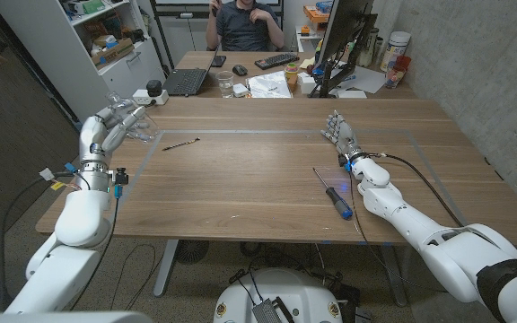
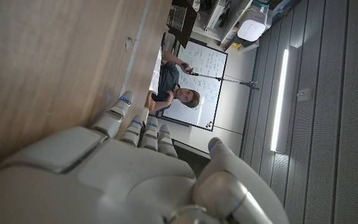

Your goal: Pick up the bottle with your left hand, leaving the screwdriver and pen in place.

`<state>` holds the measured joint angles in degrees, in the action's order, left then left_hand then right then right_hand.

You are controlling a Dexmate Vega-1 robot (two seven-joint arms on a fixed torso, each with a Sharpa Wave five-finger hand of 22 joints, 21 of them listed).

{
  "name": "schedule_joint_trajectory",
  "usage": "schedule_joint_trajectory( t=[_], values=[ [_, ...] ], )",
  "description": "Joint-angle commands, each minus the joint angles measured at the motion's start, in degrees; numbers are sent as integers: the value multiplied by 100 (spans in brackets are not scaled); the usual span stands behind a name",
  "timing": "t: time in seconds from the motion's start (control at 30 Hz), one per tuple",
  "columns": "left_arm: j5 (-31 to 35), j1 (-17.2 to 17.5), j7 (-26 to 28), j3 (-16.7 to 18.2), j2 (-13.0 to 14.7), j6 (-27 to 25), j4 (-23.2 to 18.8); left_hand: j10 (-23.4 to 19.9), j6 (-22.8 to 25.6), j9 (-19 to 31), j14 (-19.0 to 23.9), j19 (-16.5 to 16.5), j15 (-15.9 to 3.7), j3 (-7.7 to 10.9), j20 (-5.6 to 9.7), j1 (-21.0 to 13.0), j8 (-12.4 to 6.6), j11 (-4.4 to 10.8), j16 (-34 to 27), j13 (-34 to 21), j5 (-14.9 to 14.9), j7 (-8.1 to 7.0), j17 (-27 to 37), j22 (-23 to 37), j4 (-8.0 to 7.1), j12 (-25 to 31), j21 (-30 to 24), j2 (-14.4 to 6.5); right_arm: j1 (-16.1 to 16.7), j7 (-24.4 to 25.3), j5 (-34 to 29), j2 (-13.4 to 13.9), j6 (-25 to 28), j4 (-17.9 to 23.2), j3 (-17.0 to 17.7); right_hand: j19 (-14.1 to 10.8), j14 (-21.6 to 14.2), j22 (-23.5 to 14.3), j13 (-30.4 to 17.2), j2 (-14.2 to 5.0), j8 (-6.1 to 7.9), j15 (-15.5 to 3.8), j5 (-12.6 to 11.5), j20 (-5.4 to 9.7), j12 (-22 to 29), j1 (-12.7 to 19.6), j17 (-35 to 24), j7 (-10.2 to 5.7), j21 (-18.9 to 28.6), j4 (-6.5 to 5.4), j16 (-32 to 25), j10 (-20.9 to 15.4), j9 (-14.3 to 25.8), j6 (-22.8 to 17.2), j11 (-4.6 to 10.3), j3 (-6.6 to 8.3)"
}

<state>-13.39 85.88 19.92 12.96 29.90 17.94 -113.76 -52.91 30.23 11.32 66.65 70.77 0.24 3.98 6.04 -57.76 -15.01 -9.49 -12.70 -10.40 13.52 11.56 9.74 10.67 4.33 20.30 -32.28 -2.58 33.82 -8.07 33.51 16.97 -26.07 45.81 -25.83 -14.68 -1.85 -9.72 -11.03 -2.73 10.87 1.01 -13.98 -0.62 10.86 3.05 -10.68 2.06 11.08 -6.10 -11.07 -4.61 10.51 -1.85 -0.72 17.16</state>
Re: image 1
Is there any white table leg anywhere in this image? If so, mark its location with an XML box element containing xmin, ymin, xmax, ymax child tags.
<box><xmin>152</xmin><ymin>238</ymin><xmax>180</xmax><ymax>299</ymax></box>
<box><xmin>378</xmin><ymin>243</ymin><xmax>408</xmax><ymax>309</ymax></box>

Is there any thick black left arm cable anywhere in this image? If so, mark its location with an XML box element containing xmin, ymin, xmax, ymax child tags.
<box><xmin>0</xmin><ymin>171</ymin><xmax>81</xmax><ymax>311</ymax></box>

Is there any seated person in dark shirt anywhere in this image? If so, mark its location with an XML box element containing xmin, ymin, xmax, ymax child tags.
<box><xmin>204</xmin><ymin>0</ymin><xmax>286</xmax><ymax>53</ymax></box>

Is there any printed cardboard box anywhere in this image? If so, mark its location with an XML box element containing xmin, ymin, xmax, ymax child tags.
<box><xmin>89</xmin><ymin>37</ymin><xmax>136</xmax><ymax>70</ymax></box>

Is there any white shelf cabinet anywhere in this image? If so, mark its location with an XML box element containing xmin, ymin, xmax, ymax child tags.
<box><xmin>0</xmin><ymin>0</ymin><xmax>168</xmax><ymax>123</ymax></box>

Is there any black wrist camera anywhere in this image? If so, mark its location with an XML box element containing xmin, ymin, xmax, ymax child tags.
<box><xmin>113</xmin><ymin>166</ymin><xmax>130</xmax><ymax>200</ymax></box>

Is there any white canister with label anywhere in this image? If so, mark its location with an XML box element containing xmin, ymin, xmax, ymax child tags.
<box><xmin>378</xmin><ymin>30</ymin><xmax>413</xmax><ymax>74</ymax></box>

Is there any dark metal flask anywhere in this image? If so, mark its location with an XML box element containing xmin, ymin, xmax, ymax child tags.
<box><xmin>358</xmin><ymin>27</ymin><xmax>381</xmax><ymax>69</ymax></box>

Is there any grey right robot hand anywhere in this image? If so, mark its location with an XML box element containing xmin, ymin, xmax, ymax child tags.
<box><xmin>320</xmin><ymin>109</ymin><xmax>364</xmax><ymax>161</ymax></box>

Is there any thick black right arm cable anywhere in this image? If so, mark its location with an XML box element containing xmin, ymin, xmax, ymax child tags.
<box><xmin>367</xmin><ymin>152</ymin><xmax>465</xmax><ymax>228</ymax></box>

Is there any black monitor stand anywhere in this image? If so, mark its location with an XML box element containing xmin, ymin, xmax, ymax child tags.
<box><xmin>307</xmin><ymin>22</ymin><xmax>379</xmax><ymax>100</ymax></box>

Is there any black laptop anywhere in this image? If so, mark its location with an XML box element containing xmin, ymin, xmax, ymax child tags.
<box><xmin>161</xmin><ymin>48</ymin><xmax>221</xmax><ymax>98</ymax></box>

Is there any white power strip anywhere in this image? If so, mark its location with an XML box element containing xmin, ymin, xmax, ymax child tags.
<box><xmin>131</xmin><ymin>87</ymin><xmax>171</xmax><ymax>107</ymax></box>

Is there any black keyboard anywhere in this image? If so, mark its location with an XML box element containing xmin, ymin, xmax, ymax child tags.
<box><xmin>253</xmin><ymin>51</ymin><xmax>302</xmax><ymax>71</ymax></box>

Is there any black computer monitor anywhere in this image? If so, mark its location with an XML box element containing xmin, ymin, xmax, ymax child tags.
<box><xmin>316</xmin><ymin>0</ymin><xmax>376</xmax><ymax>69</ymax></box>

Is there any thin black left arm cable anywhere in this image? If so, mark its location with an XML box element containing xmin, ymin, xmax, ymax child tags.
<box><xmin>68</xmin><ymin>196</ymin><xmax>121</xmax><ymax>311</ymax></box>

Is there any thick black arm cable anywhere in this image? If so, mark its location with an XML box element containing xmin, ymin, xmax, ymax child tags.
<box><xmin>0</xmin><ymin>171</ymin><xmax>81</xmax><ymax>311</ymax></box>
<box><xmin>367</xmin><ymin>152</ymin><xmax>465</xmax><ymax>228</ymax></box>

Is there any white sheet of paper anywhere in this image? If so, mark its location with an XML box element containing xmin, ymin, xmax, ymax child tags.
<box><xmin>329</xmin><ymin>65</ymin><xmax>388</xmax><ymax>96</ymax></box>

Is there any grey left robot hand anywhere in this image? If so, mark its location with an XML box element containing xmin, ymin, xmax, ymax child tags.
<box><xmin>78</xmin><ymin>105</ymin><xmax>152</xmax><ymax>165</ymax></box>

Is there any orange box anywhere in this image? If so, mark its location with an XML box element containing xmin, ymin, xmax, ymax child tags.
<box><xmin>302</xmin><ymin>4</ymin><xmax>332</xmax><ymax>25</ymax></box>

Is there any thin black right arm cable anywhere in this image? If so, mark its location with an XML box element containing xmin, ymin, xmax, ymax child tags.
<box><xmin>348</xmin><ymin>171</ymin><xmax>425</xmax><ymax>291</ymax></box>

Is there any blue black handled screwdriver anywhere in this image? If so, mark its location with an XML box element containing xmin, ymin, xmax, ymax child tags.
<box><xmin>311</xmin><ymin>166</ymin><xmax>355</xmax><ymax>222</ymax></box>

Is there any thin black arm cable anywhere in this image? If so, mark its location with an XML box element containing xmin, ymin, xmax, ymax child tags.
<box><xmin>68</xmin><ymin>196</ymin><xmax>121</xmax><ymax>311</ymax></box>
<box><xmin>348</xmin><ymin>171</ymin><xmax>425</xmax><ymax>291</ymax></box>

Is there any white plastic bag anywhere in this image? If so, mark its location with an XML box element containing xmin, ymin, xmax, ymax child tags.
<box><xmin>245</xmin><ymin>70</ymin><xmax>294</xmax><ymax>100</ymax></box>

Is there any black power adapter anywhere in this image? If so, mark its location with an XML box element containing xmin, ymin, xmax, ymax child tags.
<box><xmin>145</xmin><ymin>78</ymin><xmax>164</xmax><ymax>98</ymax></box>

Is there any clear plastic bottle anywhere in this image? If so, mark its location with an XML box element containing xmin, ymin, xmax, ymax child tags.
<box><xmin>104</xmin><ymin>91</ymin><xmax>162</xmax><ymax>144</ymax></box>

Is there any green box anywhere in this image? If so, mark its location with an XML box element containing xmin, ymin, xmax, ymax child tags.
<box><xmin>81</xmin><ymin>0</ymin><xmax>107</xmax><ymax>16</ymax></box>

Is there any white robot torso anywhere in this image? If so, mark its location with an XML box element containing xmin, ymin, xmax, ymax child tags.
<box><xmin>213</xmin><ymin>266</ymin><xmax>345</xmax><ymax>323</ymax></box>

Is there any clear drinking glass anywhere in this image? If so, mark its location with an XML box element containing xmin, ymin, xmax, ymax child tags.
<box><xmin>215</xmin><ymin>70</ymin><xmax>236</xmax><ymax>100</ymax></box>

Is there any colourful stacked cup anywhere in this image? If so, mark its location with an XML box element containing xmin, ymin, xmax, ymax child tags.
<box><xmin>284</xmin><ymin>62</ymin><xmax>300</xmax><ymax>93</ymax></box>

